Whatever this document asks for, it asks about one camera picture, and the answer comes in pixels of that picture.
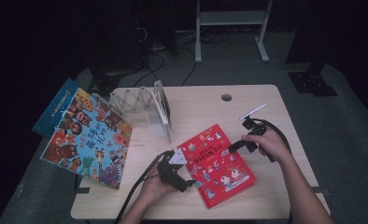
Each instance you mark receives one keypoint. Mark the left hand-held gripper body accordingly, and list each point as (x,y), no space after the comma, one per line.
(169,174)

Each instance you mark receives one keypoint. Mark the white metal stand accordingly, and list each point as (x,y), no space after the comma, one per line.
(229,18)

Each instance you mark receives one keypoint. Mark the blue monster picture book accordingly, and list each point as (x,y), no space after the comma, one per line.
(54,109)

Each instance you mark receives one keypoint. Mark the colourful animals picture book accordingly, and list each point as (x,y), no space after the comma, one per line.
(88,143)

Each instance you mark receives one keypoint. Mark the person's right hand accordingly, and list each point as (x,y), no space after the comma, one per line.
(272,144)

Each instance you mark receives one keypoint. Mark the person's left hand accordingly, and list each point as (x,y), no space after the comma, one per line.
(152,191)

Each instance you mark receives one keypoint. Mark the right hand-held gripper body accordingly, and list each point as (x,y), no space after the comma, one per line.
(253,130)

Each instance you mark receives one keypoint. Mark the white caterpillar picture book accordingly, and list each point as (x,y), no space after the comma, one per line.
(161,107)

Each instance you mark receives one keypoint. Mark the white expandable book rack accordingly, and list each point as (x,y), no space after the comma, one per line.
(157,130)

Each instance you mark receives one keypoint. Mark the red picture book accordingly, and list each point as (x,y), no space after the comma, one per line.
(216,168)

